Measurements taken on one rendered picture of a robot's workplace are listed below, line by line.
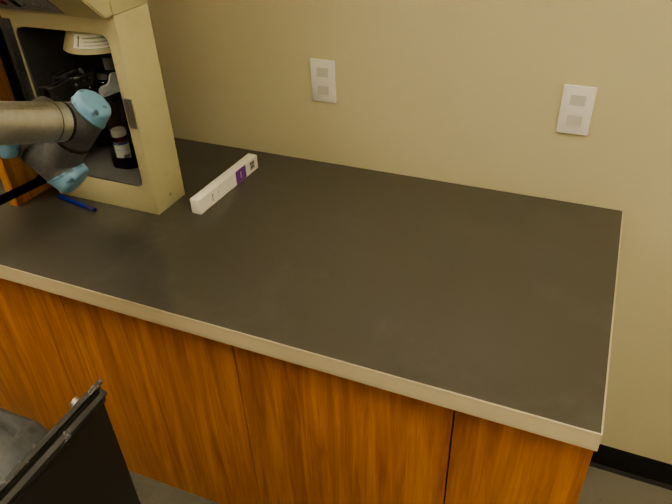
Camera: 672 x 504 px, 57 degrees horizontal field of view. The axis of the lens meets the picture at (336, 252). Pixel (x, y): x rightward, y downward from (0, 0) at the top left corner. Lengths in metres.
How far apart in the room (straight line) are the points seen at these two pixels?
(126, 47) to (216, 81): 0.48
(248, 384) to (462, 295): 0.48
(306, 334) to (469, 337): 0.30
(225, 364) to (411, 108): 0.78
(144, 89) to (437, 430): 0.95
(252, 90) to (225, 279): 0.67
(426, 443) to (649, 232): 0.79
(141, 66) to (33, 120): 0.34
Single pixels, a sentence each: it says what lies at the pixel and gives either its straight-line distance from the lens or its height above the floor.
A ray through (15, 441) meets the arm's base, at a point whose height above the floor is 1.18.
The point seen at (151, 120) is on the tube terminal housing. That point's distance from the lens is 1.51.
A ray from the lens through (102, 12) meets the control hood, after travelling 1.38.
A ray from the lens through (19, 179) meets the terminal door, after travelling 1.70.
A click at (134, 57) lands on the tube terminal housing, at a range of 1.45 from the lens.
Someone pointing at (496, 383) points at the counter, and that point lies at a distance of 1.09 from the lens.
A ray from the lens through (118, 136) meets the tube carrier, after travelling 1.62.
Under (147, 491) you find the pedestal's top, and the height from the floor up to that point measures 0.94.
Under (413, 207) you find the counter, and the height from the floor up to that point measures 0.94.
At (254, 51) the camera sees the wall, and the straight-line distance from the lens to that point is 1.76.
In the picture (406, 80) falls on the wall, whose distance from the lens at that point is 1.60.
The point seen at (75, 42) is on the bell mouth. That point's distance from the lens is 1.54.
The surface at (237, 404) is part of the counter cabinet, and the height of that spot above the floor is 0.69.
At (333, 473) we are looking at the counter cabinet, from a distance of 1.42.
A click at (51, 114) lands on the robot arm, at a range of 1.24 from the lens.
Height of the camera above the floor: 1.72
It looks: 35 degrees down
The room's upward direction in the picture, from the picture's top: 2 degrees counter-clockwise
